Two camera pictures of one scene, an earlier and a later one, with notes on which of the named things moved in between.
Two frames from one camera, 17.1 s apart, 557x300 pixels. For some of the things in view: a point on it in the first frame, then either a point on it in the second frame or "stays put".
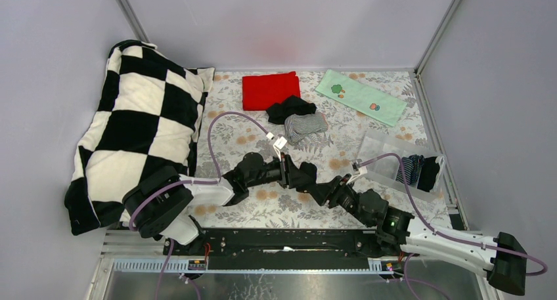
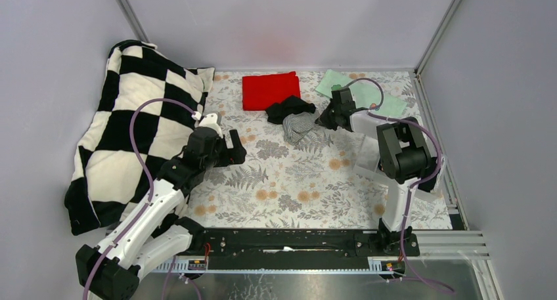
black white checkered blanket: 146,119 stays put
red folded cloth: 260,92 stays put
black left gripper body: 278,171 → 222,155
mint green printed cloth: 361,97 stays put
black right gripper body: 345,197 → 328,118
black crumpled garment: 278,112 stays put
